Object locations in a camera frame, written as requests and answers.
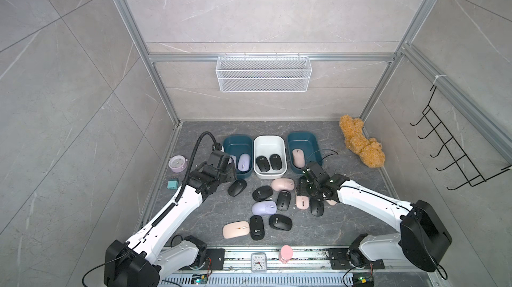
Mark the black mouse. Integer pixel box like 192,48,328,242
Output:
252,186,273,202
269,154,283,171
255,156,271,173
249,215,265,240
269,214,293,231
310,199,325,217
227,179,247,197
276,190,291,211

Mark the right green circuit board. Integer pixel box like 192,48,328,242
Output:
353,276,375,287

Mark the small teal cube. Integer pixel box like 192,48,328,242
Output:
167,180,179,190

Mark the green circuit board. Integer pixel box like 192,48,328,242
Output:
191,274,209,285
353,276,375,287

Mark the black wire hook rack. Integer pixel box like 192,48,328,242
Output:
409,86,511,191

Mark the white storage box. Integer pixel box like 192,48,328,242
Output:
253,135,287,180

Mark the purple round alarm clock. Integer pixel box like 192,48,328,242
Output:
168,155,188,173

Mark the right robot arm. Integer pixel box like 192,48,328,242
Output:
299,160,453,280

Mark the pink cylinder cup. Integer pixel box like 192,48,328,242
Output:
279,245,293,264

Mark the white square desk clock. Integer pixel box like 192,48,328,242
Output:
251,252,267,274

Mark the left teal storage box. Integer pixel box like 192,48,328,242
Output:
223,135,253,179

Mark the teal storage box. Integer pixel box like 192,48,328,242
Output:
223,135,253,179
287,131,323,174

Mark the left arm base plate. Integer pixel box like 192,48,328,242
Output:
181,248,225,270

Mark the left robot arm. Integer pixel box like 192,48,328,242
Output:
100,140,236,286

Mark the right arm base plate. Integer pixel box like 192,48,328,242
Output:
325,248,385,270

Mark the left green circuit board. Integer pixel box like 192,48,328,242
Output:
191,274,209,285

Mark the white wire mesh basket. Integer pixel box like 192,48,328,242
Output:
215,56,313,93

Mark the right teal storage box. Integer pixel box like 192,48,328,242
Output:
287,131,323,174

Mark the brown teddy bear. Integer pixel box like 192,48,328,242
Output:
339,115,385,168

